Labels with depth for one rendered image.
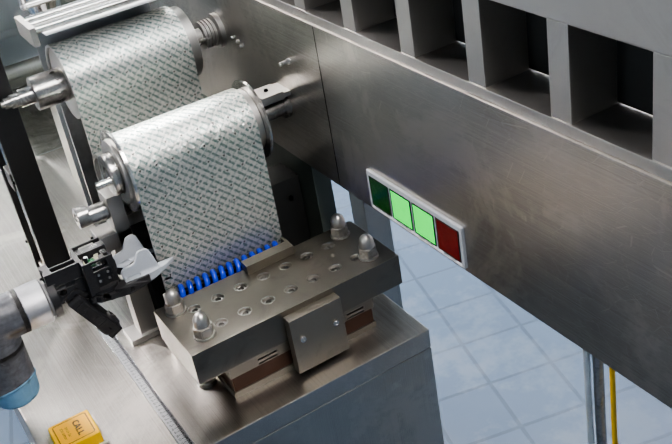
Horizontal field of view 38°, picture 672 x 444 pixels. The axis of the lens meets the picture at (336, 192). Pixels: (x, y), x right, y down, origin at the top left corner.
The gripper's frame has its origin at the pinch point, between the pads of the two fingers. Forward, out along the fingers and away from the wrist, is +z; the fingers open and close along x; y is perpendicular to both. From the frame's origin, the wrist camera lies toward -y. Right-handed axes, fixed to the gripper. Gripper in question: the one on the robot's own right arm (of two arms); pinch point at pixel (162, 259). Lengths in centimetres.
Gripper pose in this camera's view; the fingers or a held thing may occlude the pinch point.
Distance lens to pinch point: 171.3
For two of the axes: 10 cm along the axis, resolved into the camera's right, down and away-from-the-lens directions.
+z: 8.4, -3.8, 3.9
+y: -1.5, -8.6, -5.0
